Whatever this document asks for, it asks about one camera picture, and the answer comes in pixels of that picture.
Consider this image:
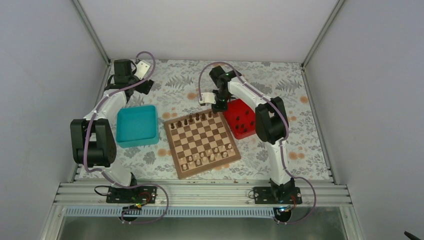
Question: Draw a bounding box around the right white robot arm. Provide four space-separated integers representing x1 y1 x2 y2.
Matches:
209 66 295 204

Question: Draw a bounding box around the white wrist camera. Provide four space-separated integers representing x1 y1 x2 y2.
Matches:
198 92 216 105
134 60 151 80

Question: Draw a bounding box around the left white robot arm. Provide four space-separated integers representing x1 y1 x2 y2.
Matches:
70 59 156 203

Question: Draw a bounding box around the aluminium front rail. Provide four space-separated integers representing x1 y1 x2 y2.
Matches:
53 180 352 207

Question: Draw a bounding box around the blue plastic tray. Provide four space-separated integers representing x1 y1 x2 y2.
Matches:
116 105 160 148

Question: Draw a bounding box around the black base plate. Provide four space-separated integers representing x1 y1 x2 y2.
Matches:
248 186 303 205
105 186 157 205

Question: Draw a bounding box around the floral tablecloth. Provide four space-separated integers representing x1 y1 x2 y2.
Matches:
116 60 330 181

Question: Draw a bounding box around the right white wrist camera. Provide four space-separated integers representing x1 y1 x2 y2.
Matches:
198 92 216 105

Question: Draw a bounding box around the red plastic tray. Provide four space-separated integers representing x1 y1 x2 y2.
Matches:
223 99 256 140

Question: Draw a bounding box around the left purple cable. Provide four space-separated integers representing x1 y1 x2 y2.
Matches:
82 50 170 225

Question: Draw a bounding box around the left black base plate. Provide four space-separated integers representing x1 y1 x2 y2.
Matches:
105 186 157 205

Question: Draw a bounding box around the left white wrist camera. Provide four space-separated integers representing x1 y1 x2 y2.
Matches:
134 60 151 80

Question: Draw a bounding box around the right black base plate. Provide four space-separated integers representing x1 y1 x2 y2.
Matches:
248 186 303 205

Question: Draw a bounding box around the wooden chessboard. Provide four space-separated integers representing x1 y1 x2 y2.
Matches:
164 110 241 179

